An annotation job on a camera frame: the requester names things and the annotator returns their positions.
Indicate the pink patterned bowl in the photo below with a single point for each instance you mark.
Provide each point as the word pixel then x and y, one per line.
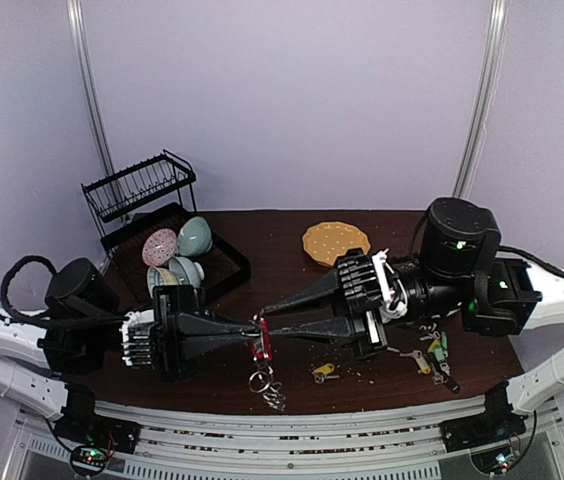
pixel 159 247

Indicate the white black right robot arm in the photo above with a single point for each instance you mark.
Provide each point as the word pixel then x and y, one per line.
pixel 457 265

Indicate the red handled key ring holder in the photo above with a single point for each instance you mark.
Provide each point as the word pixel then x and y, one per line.
pixel 262 381

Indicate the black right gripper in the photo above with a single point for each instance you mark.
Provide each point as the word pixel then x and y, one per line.
pixel 354 304

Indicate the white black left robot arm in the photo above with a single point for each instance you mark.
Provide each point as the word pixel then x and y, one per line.
pixel 81 322

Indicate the light blue bowl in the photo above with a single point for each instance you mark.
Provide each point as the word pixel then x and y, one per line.
pixel 188 272

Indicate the black wire dish rack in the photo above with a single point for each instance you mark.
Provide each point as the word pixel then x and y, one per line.
pixel 151 231

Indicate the right aluminium frame post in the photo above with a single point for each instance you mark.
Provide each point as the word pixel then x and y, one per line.
pixel 486 92

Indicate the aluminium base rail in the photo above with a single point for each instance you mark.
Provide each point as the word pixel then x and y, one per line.
pixel 403 443

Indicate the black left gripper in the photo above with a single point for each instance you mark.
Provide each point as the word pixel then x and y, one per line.
pixel 173 309

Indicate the green ceramic bowl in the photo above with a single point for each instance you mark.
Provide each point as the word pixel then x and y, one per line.
pixel 195 238

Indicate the yellow key tag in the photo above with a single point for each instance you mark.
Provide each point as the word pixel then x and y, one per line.
pixel 324 373
pixel 419 358

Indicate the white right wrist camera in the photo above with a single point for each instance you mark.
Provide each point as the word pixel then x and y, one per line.
pixel 394 299

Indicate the yellow dotted plate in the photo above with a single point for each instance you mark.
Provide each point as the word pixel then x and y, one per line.
pixel 326 242

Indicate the green key tag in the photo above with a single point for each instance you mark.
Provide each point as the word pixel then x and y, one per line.
pixel 439 348

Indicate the blue patterned bowl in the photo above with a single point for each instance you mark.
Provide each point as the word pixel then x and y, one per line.
pixel 158 276

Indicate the left aluminium frame post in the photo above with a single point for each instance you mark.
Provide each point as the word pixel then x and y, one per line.
pixel 80 41

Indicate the aluminium frame post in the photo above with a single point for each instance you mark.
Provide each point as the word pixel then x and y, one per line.
pixel 80 41
pixel 486 92

